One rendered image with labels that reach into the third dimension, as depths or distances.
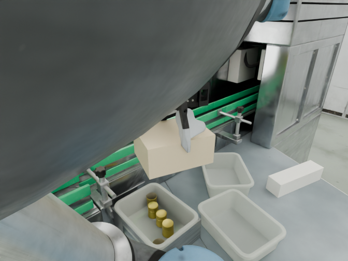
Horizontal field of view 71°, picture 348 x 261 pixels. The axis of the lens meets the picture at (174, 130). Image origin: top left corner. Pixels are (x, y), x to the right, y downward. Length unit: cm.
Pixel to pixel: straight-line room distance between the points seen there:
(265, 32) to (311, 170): 60
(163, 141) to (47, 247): 35
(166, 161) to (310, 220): 60
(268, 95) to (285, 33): 27
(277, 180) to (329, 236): 23
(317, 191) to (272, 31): 67
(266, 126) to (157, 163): 83
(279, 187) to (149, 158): 60
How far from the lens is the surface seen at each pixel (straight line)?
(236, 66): 142
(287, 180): 101
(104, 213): 75
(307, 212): 100
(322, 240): 93
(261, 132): 129
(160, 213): 80
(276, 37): 117
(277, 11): 36
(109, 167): 83
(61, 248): 24
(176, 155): 53
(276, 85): 119
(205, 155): 57
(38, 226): 21
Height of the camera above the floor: 138
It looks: 27 degrees down
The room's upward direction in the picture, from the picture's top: straight up
